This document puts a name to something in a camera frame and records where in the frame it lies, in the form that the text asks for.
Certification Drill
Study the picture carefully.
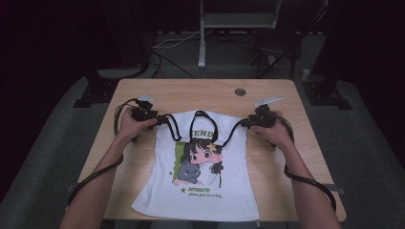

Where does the white floor cable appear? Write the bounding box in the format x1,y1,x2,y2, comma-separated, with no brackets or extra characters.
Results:
152,29,205,50

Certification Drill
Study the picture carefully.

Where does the grey metal stand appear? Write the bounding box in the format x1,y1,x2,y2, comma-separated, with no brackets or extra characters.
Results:
198,0,283,70

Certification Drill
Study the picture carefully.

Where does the white printed tank top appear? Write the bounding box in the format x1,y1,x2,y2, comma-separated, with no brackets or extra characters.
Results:
131,109,261,222

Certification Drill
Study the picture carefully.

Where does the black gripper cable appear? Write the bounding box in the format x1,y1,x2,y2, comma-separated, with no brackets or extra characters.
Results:
276,114,337,213
67,97,141,208

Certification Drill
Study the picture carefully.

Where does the black chair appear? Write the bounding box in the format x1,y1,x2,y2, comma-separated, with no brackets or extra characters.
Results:
250,29,304,81

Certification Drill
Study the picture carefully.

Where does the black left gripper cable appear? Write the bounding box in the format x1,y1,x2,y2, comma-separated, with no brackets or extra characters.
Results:
67,97,141,208

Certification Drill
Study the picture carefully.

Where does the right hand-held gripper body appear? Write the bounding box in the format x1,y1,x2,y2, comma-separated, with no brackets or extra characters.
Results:
248,96,284,129

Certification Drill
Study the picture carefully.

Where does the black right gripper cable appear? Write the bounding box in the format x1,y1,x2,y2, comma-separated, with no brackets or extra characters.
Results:
276,114,337,213

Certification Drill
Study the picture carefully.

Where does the black stand base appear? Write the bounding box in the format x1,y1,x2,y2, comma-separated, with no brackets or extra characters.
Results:
73,68,119,109
301,79,353,111

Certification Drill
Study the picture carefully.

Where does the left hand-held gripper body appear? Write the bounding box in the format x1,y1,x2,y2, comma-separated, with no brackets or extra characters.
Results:
130,94,159,123

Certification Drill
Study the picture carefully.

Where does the person's left hand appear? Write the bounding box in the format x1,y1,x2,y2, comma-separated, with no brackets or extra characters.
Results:
117,107,159,143

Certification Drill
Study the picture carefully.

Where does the black floor cable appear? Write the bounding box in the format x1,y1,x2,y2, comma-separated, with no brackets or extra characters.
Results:
148,50,196,80

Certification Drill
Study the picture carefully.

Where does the person's right hand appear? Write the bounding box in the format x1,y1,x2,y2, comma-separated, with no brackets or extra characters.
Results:
252,110,294,149

